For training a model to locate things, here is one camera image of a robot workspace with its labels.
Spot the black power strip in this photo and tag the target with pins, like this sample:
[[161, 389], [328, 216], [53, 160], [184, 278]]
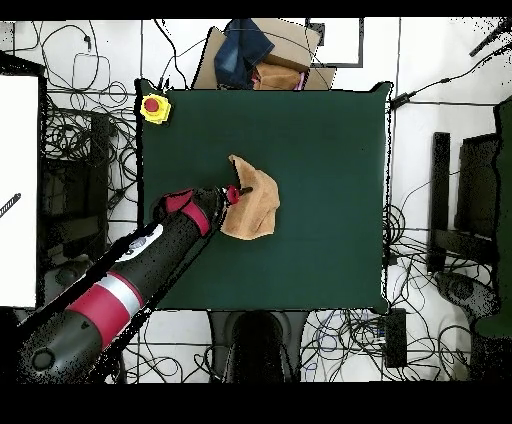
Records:
[[396, 340]]

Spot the black power adapter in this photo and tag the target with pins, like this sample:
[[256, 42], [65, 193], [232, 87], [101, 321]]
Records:
[[400, 100]]

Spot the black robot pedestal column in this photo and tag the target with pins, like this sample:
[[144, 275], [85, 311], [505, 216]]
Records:
[[256, 348]]

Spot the dark green table cloth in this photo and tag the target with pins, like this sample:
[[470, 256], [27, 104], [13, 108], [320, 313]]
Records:
[[320, 200]]

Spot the blue denim jeans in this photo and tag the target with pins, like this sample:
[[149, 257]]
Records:
[[240, 52]]

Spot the black floor base foot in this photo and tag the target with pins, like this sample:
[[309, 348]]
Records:
[[66, 276], [460, 288]]

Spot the striped black rod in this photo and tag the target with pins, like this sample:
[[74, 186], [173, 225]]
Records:
[[10, 204]]

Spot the yellow emergency stop button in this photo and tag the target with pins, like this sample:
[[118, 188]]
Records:
[[160, 116]]

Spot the tan terry towel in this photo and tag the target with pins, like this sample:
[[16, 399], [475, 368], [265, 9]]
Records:
[[256, 208]]

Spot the orange folded cloth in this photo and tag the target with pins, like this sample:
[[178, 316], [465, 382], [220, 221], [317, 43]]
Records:
[[276, 78]]

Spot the brown cardboard box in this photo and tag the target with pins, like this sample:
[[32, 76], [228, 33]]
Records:
[[292, 44]]

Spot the thin black rectangular frame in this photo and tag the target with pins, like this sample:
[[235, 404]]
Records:
[[340, 64]]

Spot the black floor stand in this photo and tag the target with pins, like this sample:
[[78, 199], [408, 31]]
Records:
[[100, 180], [440, 180]]

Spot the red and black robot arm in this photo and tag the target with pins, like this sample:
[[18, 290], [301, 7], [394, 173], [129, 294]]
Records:
[[168, 248]]

